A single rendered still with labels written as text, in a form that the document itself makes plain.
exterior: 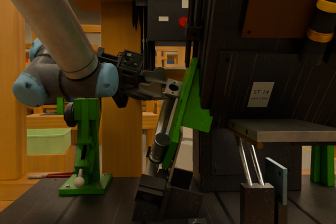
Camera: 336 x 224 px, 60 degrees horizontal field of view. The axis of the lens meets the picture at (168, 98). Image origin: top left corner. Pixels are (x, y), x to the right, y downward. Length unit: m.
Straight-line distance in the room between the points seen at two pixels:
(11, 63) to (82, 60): 0.60
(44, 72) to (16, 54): 0.49
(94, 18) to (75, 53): 10.42
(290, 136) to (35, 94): 0.51
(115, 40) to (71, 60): 0.50
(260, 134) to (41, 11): 0.40
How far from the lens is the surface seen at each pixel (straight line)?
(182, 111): 0.66
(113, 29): 1.06
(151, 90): 0.73
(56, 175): 1.14
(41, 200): 0.90
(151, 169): 0.74
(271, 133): 0.53
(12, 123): 1.15
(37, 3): 0.49
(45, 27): 0.51
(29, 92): 0.68
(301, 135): 0.55
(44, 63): 0.71
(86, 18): 11.01
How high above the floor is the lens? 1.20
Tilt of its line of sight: 2 degrees down
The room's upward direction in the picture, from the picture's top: straight up
